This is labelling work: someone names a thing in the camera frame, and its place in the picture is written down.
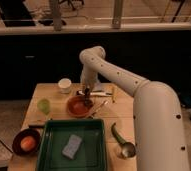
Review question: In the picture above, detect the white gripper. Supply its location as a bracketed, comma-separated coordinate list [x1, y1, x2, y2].
[80, 70, 99, 90]

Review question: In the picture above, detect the dark purple grape bunch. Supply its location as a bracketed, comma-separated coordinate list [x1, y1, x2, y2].
[84, 88, 93, 107]

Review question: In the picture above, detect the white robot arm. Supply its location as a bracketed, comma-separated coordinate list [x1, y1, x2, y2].
[79, 46, 190, 171]

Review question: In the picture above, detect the red bowl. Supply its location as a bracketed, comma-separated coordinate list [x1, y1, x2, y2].
[66, 95, 91, 118]

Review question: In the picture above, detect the dark brown bowl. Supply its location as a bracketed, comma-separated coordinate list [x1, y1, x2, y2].
[12, 128, 42, 157]

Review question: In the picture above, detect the white cup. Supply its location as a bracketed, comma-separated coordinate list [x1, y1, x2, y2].
[58, 78, 72, 94]

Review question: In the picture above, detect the yellow corn cob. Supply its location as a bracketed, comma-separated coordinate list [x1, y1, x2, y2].
[112, 85, 116, 103]

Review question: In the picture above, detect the metal spoon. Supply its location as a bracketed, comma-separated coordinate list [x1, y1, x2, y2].
[88, 100, 108, 118]

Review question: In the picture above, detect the green plastic cup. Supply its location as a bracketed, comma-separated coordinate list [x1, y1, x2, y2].
[37, 99, 50, 115]

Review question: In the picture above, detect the green plastic tray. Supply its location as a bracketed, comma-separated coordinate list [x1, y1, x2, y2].
[35, 119, 107, 171]

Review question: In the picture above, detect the blue grey sponge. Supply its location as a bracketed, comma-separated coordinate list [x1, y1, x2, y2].
[62, 134, 82, 159]

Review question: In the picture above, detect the black marker pen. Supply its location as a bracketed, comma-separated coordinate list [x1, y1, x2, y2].
[29, 125, 44, 129]

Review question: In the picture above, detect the orange fruit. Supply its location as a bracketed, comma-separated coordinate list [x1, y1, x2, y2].
[20, 136, 36, 151]

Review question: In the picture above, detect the white handled knife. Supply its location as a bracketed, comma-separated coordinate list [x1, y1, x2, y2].
[76, 90, 112, 97]

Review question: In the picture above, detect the green handled metal scoop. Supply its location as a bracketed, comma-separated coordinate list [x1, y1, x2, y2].
[111, 123, 136, 158]

